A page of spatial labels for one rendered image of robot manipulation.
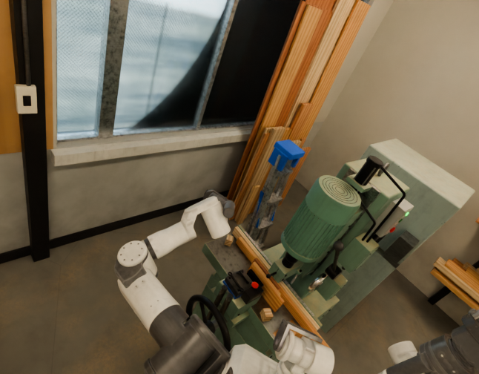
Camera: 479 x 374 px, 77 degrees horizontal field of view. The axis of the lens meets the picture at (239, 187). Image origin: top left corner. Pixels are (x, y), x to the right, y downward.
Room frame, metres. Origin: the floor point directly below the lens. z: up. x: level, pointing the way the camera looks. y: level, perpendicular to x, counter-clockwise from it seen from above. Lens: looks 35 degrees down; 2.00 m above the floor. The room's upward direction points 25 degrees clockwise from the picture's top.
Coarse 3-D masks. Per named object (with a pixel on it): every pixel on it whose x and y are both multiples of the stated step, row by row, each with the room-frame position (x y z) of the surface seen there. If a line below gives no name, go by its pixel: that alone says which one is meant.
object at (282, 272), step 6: (282, 258) 0.97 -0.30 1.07; (276, 264) 0.93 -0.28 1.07; (282, 264) 0.94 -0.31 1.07; (294, 264) 0.97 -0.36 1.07; (300, 264) 0.99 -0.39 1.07; (270, 270) 0.93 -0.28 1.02; (276, 270) 0.92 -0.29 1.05; (282, 270) 0.91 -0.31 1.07; (288, 270) 0.92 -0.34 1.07; (294, 270) 0.96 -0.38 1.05; (276, 276) 0.91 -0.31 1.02; (282, 276) 0.89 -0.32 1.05; (288, 276) 0.95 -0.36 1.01
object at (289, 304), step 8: (240, 240) 1.10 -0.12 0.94; (240, 248) 1.09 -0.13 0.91; (248, 248) 1.07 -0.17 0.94; (248, 256) 1.05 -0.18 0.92; (256, 256) 1.05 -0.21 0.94; (280, 296) 0.90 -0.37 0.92; (288, 296) 0.91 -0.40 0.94; (288, 304) 0.87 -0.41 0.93; (296, 312) 0.85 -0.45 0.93; (296, 320) 0.84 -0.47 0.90; (304, 320) 0.82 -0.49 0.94; (304, 328) 0.81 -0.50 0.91; (312, 328) 0.80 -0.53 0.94; (320, 336) 0.78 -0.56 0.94
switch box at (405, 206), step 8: (400, 208) 1.08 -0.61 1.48; (408, 208) 1.10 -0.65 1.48; (384, 216) 1.09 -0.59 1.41; (392, 216) 1.08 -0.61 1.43; (400, 216) 1.07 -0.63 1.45; (376, 224) 1.09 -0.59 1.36; (384, 224) 1.08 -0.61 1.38; (392, 224) 1.07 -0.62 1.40; (376, 232) 1.08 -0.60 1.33; (384, 232) 1.07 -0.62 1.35
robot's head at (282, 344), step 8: (280, 328) 0.40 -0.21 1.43; (288, 328) 0.39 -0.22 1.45; (296, 328) 0.40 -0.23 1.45; (280, 336) 0.38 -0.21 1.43; (288, 336) 0.38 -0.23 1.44; (312, 336) 0.40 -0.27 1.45; (280, 344) 0.37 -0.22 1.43; (288, 344) 0.37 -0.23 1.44; (280, 352) 0.36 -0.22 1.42; (280, 360) 0.35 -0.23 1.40
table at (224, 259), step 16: (224, 240) 1.09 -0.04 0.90; (208, 256) 0.99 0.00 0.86; (224, 256) 1.00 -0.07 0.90; (240, 256) 1.04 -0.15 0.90; (224, 272) 0.92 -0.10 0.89; (256, 304) 0.82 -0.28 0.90; (240, 320) 0.74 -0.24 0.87; (256, 320) 0.77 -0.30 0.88; (272, 320) 0.79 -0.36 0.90; (288, 320) 0.82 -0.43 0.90; (272, 336) 0.72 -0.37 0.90
